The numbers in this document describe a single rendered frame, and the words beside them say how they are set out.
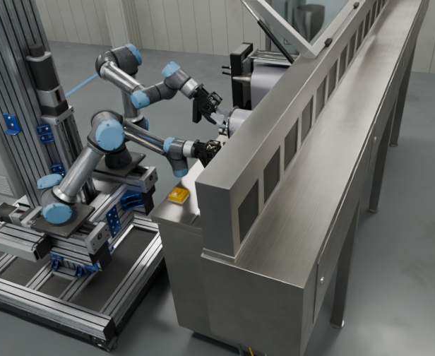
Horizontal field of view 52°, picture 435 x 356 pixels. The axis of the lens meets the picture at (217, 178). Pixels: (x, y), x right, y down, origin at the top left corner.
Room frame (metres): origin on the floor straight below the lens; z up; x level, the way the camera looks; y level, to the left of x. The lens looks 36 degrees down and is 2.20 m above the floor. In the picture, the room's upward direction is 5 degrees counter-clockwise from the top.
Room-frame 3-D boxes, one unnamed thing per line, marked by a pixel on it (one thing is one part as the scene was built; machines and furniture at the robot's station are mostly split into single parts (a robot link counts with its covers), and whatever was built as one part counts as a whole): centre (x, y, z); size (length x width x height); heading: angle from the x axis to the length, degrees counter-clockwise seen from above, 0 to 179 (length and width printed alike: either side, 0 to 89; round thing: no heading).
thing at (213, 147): (1.69, 0.03, 1.12); 0.12 x 0.08 x 0.09; 61
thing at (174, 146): (1.77, 0.17, 1.11); 0.11 x 0.08 x 0.09; 61
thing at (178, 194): (1.66, 0.19, 0.91); 0.07 x 0.07 x 0.02; 61
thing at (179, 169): (1.78, 0.18, 1.01); 0.11 x 0.08 x 0.11; 19
